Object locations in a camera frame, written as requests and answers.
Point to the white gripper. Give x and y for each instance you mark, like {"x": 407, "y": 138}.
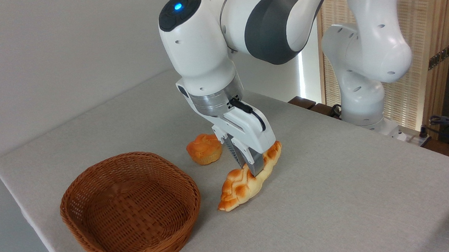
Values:
{"x": 250, "y": 134}

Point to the braided golden bread loaf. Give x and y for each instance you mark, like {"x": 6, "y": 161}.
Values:
{"x": 236, "y": 188}

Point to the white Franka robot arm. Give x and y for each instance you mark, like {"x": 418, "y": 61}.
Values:
{"x": 200, "y": 50}

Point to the orange muffin bread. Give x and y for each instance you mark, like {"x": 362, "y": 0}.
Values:
{"x": 204, "y": 149}

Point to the dark brown wooden furniture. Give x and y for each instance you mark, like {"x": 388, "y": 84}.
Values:
{"x": 302, "y": 102}

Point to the grey tablecloth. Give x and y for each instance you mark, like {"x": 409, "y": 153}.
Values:
{"x": 339, "y": 205}

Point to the brown wicker basket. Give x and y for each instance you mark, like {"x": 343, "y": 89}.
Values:
{"x": 103, "y": 195}

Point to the white power strip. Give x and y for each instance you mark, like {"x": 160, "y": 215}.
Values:
{"x": 413, "y": 136}

